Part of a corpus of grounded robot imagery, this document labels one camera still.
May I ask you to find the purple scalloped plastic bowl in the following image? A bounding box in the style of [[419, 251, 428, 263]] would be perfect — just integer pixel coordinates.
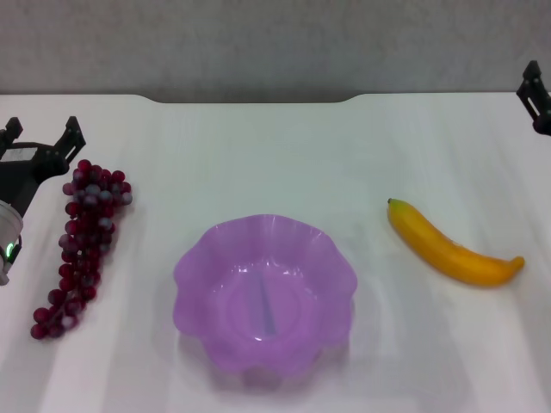
[[172, 213, 359, 387]]

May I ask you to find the red grape bunch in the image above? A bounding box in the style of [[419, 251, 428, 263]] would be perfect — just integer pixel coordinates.
[[29, 158, 133, 342]]

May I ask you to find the yellow banana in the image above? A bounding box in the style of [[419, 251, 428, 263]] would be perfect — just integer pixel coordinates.
[[387, 197, 526, 288]]

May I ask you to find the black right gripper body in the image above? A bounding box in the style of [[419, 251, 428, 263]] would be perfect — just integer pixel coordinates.
[[532, 110, 551, 137]]

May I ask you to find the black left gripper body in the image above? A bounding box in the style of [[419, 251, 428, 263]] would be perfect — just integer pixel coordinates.
[[0, 141, 65, 214]]

